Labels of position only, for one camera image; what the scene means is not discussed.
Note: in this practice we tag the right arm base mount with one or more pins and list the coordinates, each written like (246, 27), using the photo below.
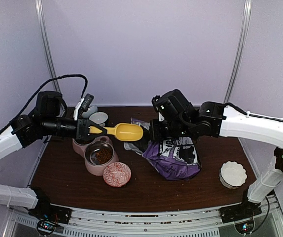
(244, 210)

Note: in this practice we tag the black white ceramic bowl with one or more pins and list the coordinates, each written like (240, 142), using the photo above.
(99, 118)

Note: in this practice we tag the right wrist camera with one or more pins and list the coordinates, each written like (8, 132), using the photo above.
(154, 101)

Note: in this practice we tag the aluminium corner post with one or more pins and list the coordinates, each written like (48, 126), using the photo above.
(44, 36)
(239, 52)

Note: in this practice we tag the aluminium right corner post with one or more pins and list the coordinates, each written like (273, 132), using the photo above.
(239, 52)

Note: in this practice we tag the pink double pet feeder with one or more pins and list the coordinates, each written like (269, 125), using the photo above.
(87, 150)

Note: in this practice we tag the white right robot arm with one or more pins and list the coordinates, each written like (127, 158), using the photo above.
(227, 120)

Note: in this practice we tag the aluminium front frame rail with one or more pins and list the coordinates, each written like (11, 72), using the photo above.
(205, 222)

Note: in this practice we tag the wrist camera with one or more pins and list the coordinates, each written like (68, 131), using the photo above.
(82, 106)
(154, 101)

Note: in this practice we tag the yellow plastic food scoop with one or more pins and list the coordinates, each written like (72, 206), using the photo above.
(126, 132)

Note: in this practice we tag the red patterned ceramic bowl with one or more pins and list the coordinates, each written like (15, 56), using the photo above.
(117, 174)

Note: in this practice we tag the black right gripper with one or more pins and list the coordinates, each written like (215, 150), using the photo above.
(155, 134)

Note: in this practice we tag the small grey ceramic bowl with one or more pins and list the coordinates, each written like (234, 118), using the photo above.
(91, 110)

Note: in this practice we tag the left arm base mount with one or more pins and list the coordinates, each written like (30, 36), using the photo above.
(44, 210)

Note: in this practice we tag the purple puppy food bag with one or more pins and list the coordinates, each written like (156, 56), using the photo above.
(172, 159)

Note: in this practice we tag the aluminium left corner post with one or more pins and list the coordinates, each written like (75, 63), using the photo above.
(44, 36)

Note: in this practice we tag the white scalloped ceramic bowl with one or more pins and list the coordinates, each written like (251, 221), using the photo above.
(232, 175)

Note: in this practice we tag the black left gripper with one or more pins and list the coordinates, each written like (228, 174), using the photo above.
(82, 126)

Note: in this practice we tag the left round circuit board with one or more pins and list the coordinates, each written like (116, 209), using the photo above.
(44, 227)

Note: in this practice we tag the round circuit board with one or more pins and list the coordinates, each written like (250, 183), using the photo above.
(44, 227)
(245, 227)

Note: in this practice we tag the brown kibble pet food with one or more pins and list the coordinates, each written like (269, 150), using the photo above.
(103, 155)

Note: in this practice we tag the right round circuit board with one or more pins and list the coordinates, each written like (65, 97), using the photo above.
(245, 227)

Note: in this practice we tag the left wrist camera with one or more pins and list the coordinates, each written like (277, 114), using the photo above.
(82, 106)

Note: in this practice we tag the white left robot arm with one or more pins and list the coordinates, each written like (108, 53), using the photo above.
(21, 132)

